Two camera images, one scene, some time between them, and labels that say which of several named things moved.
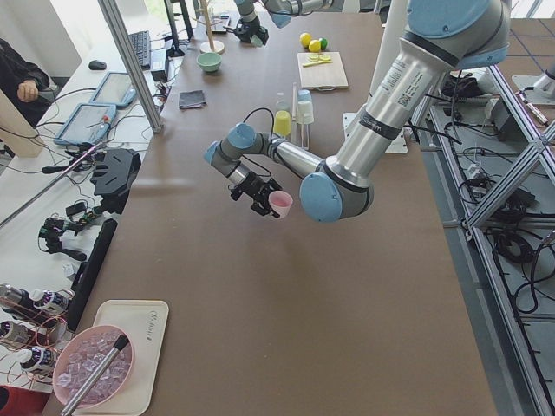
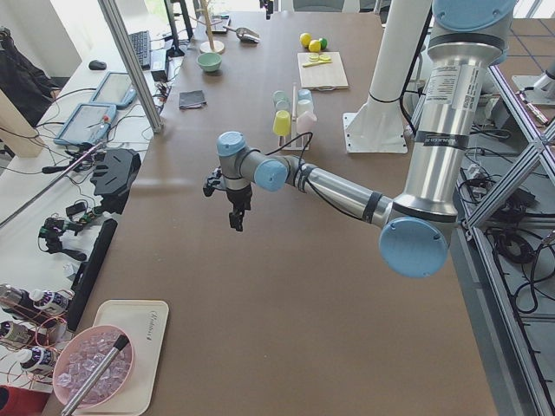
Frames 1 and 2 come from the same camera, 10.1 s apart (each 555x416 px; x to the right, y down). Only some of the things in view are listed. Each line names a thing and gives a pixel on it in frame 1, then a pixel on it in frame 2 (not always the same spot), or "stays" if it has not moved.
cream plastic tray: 144,321 stays
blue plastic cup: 304,96 stays
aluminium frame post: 111,13 stays
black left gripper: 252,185 → 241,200
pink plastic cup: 281,202 → 306,122
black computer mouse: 96,65 stays
